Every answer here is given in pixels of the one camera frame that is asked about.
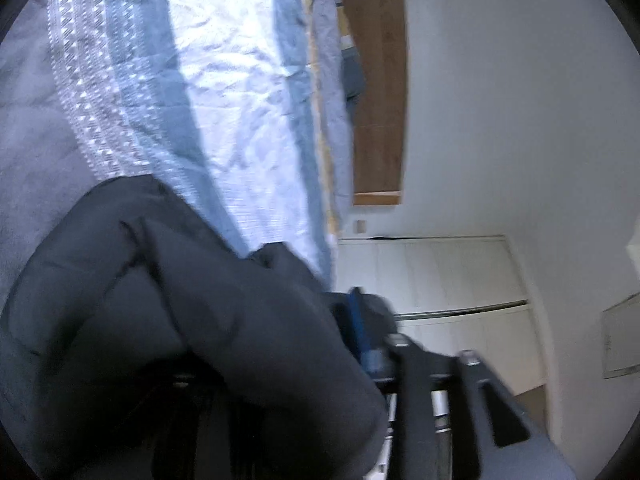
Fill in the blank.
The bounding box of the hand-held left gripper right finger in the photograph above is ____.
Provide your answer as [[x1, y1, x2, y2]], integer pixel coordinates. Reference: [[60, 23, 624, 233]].
[[349, 286, 577, 480]]

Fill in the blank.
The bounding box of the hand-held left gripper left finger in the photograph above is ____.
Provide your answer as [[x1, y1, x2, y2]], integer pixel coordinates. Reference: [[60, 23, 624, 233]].
[[170, 370, 241, 480]]

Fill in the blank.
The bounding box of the black puffer coat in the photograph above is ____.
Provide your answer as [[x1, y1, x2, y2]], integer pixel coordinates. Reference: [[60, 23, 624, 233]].
[[0, 175, 401, 480]]

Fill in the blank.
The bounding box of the white low cabinet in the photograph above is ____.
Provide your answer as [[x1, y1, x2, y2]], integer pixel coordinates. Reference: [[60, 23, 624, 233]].
[[336, 234, 549, 399]]

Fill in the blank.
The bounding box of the wooden headboard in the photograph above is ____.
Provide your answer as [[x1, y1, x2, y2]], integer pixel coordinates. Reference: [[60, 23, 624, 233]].
[[320, 0, 412, 207]]

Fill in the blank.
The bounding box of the window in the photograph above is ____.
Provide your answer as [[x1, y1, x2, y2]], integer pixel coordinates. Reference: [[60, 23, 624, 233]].
[[601, 294, 640, 380]]

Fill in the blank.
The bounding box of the striped duvet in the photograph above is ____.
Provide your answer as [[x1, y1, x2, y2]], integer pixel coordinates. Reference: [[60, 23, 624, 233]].
[[47, 0, 342, 281]]

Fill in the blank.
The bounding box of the grey-blue fleece blanket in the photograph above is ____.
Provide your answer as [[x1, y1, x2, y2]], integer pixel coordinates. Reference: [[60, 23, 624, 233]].
[[0, 0, 116, 311]]

